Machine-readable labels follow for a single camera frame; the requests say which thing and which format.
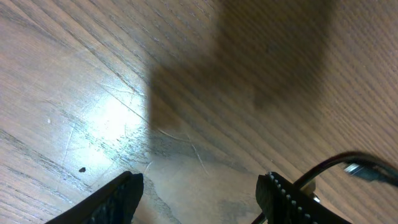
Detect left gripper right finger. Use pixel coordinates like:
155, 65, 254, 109
256, 172, 349, 224

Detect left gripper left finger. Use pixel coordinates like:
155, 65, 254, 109
46, 171, 144, 224

